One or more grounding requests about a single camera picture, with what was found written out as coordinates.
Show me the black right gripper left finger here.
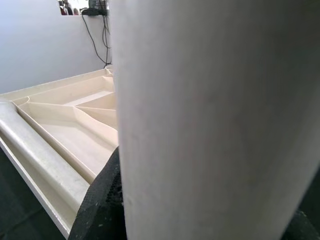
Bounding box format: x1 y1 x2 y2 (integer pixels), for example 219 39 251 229
67 146 128 240

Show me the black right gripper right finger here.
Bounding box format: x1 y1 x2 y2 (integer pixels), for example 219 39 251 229
282 208 320 240

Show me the black wall cable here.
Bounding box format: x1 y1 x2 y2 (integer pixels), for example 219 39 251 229
102 14 112 51
81 14 112 66

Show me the cream plastic children table top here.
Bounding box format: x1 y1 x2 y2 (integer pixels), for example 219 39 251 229
0 65 121 240

